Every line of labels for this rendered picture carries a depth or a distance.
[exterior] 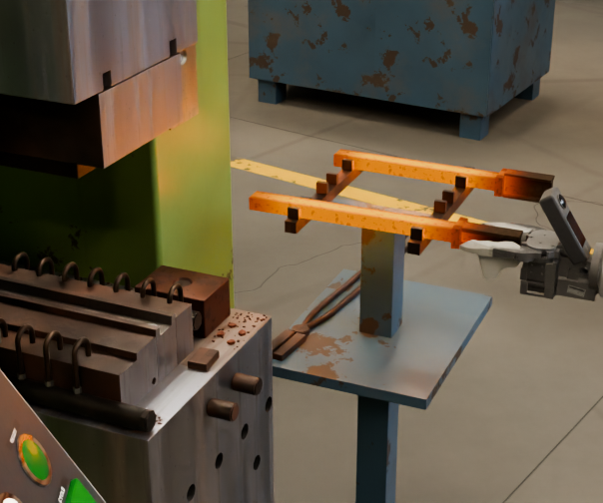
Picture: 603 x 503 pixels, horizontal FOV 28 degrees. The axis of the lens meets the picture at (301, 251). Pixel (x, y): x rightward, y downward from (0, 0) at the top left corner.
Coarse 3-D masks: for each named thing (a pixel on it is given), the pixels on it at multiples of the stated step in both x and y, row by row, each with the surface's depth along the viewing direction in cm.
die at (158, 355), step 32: (64, 288) 181; (96, 288) 181; (32, 320) 172; (64, 320) 172; (96, 320) 172; (128, 320) 170; (192, 320) 178; (0, 352) 168; (32, 352) 166; (64, 352) 166; (96, 352) 166; (128, 352) 164; (160, 352) 170; (64, 384) 165; (96, 384) 163; (128, 384) 163
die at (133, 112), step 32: (160, 64) 157; (0, 96) 151; (96, 96) 145; (128, 96) 151; (160, 96) 158; (0, 128) 153; (32, 128) 151; (64, 128) 149; (96, 128) 147; (128, 128) 152; (160, 128) 159; (64, 160) 150; (96, 160) 148
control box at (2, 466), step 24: (0, 384) 125; (0, 408) 123; (24, 408) 128; (0, 432) 121; (24, 432) 125; (48, 432) 130; (0, 456) 118; (48, 456) 127; (0, 480) 116; (24, 480) 120; (48, 480) 124
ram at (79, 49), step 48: (0, 0) 139; (48, 0) 136; (96, 0) 141; (144, 0) 150; (192, 0) 162; (0, 48) 142; (48, 48) 139; (96, 48) 142; (144, 48) 152; (48, 96) 141
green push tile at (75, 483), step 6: (72, 480) 129; (78, 480) 129; (72, 486) 128; (78, 486) 128; (72, 492) 127; (78, 492) 128; (84, 492) 129; (66, 498) 126; (72, 498) 126; (78, 498) 127; (84, 498) 128; (90, 498) 130
